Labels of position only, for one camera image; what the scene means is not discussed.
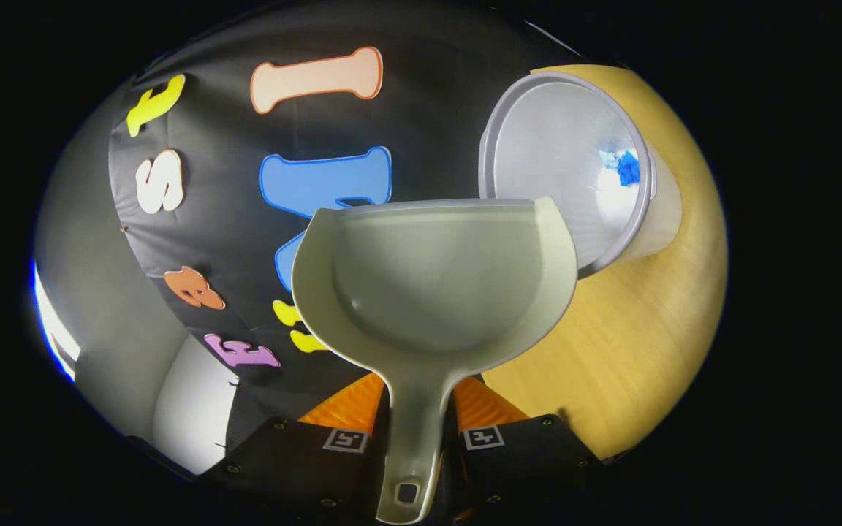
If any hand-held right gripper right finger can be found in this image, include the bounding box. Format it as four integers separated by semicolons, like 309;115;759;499
452;376;603;523

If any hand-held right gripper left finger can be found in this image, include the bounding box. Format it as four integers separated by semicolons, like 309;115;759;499
198;371;390;523

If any white plastic dustpan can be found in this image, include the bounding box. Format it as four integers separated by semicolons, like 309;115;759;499
291;196;580;525

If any white ribbed garbage bin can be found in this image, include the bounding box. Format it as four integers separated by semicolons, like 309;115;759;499
477;71;683;280

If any light wooden desktop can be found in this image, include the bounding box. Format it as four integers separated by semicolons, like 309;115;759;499
479;64;729;461

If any black backdrop cloth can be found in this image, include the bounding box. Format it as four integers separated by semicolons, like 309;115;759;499
107;0;612;476

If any long ceiling light panel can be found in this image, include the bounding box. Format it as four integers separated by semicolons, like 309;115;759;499
32;259;82;382

